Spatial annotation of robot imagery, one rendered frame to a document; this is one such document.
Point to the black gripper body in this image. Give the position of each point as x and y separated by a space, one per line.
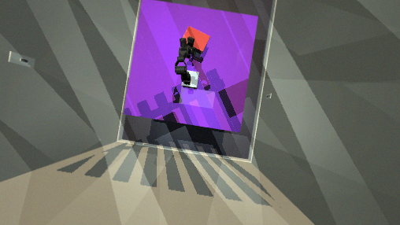
190 41

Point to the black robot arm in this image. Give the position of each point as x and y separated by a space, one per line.
183 53

